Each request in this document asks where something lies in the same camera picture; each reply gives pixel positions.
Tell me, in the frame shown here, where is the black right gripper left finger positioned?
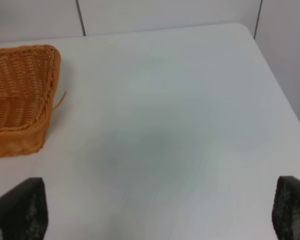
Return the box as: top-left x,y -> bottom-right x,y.
0,177 -> 49,240

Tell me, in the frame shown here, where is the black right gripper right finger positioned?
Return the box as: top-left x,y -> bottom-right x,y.
271,176 -> 300,240

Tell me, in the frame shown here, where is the orange woven wicker basket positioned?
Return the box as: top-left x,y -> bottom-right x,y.
0,44 -> 61,158

